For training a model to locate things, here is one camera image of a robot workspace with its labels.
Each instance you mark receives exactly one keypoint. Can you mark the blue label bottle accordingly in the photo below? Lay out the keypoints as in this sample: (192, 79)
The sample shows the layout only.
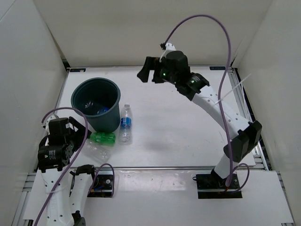
(91, 107)
(125, 132)

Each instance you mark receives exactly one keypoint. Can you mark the green plastic bottle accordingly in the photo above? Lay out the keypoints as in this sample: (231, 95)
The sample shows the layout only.
(103, 138)

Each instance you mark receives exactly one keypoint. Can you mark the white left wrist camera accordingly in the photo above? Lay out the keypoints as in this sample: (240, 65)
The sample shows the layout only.
(48, 119)

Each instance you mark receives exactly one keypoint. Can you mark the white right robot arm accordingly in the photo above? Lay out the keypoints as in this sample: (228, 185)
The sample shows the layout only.
(242, 135)

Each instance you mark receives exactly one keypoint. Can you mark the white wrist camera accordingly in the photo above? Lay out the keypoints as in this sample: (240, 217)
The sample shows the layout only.
(48, 119)
(167, 48)

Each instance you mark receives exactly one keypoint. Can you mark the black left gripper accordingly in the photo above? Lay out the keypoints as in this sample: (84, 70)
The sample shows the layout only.
(80, 133)

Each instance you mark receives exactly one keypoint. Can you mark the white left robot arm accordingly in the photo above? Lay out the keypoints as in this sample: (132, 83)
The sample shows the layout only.
(66, 189)

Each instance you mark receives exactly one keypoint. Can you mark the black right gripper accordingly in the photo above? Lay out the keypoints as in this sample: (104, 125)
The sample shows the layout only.
(149, 64)

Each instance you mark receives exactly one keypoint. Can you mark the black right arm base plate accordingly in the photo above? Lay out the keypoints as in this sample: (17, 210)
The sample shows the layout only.
(209, 188)

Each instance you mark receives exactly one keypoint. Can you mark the clear plastic bottle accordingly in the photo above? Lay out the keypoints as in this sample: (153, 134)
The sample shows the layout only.
(96, 152)

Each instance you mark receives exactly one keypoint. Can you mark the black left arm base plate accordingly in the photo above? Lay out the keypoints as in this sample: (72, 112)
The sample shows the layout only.
(103, 187)

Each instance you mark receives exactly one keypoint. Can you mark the dark teal ribbed bin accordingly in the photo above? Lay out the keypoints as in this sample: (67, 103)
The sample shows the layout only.
(105, 92)

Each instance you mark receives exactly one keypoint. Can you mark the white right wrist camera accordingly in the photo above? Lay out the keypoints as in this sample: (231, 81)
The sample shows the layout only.
(167, 48)

